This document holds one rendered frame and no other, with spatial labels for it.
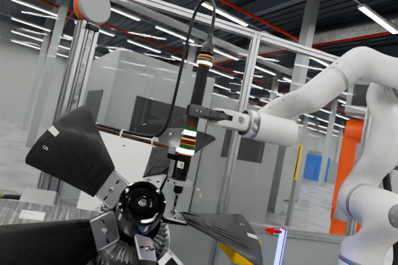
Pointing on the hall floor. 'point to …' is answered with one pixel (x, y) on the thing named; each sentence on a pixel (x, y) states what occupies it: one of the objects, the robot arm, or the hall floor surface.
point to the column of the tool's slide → (79, 36)
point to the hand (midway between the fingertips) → (194, 110)
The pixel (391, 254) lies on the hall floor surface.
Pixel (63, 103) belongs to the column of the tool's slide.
